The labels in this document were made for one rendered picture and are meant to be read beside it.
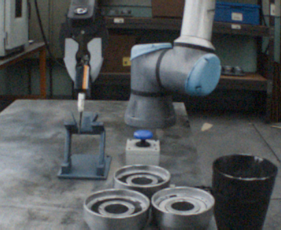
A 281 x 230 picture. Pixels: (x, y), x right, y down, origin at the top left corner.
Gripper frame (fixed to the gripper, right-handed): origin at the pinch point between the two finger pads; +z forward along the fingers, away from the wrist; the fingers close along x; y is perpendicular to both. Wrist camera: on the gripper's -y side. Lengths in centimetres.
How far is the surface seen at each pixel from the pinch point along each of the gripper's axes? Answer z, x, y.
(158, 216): 17.2, -14.8, -24.4
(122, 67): 50, 12, 333
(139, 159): 17.5, -11.1, 1.5
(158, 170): 16.3, -15.1, -6.9
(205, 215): 16.8, -22.3, -25.0
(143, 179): 17.5, -12.2, -8.7
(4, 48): 14, 83, 192
